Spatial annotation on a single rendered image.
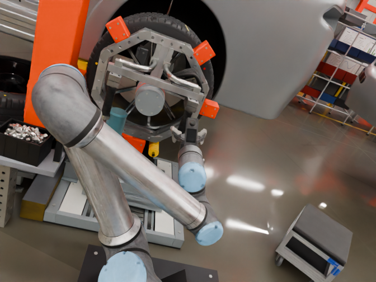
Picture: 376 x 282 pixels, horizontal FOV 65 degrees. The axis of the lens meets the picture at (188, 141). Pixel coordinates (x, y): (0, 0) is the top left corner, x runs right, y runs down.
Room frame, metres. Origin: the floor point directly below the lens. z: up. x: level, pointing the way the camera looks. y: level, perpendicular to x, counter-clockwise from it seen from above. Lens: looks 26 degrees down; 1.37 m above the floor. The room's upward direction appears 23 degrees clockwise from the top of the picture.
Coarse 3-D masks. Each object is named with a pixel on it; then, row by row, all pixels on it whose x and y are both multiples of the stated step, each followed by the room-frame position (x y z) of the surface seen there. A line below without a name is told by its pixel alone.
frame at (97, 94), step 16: (144, 32) 1.35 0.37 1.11; (112, 48) 1.32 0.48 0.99; (176, 48) 1.39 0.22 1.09; (192, 64) 1.42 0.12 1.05; (96, 80) 1.31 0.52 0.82; (96, 96) 1.31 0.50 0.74; (192, 112) 1.44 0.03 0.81; (128, 128) 1.37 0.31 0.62; (144, 128) 1.44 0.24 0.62; (176, 128) 1.43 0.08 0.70
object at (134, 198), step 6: (126, 192) 1.46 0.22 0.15; (132, 192) 1.47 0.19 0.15; (138, 192) 1.48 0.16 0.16; (126, 198) 1.42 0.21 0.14; (132, 198) 1.42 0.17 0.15; (138, 198) 1.43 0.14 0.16; (144, 198) 1.48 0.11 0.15; (132, 204) 1.43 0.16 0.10; (138, 204) 1.44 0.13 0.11; (144, 204) 1.45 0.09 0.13; (150, 204) 1.46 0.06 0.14; (156, 210) 1.47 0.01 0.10
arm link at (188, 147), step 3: (183, 147) 0.96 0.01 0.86; (186, 147) 0.95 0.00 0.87; (189, 147) 0.95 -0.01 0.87; (192, 147) 0.95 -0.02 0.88; (195, 147) 0.96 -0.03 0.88; (180, 150) 0.96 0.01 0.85; (183, 150) 0.94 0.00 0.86; (186, 150) 0.93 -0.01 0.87; (189, 150) 0.93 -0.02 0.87; (192, 150) 0.93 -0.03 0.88; (195, 150) 0.94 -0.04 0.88; (198, 150) 0.95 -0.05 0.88; (180, 153) 0.93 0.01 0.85; (201, 153) 0.96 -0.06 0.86; (204, 159) 0.96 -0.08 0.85
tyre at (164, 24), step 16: (128, 16) 1.61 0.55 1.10; (144, 16) 1.48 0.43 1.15; (160, 16) 1.53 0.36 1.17; (160, 32) 1.45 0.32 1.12; (176, 32) 1.47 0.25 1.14; (192, 32) 1.59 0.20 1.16; (96, 48) 1.38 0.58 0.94; (192, 48) 1.49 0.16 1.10; (96, 64) 1.38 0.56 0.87; (208, 64) 1.52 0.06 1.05; (208, 80) 1.53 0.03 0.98; (208, 96) 1.54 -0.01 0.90
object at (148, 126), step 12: (108, 72) 1.51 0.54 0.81; (144, 72) 1.47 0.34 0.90; (120, 96) 1.62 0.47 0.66; (180, 96) 1.52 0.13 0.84; (120, 108) 1.50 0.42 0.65; (132, 108) 1.47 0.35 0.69; (168, 108) 1.51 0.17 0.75; (180, 108) 1.63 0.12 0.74; (132, 120) 1.47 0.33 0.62; (144, 120) 1.54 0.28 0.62; (156, 120) 1.56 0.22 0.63; (168, 120) 1.54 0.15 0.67
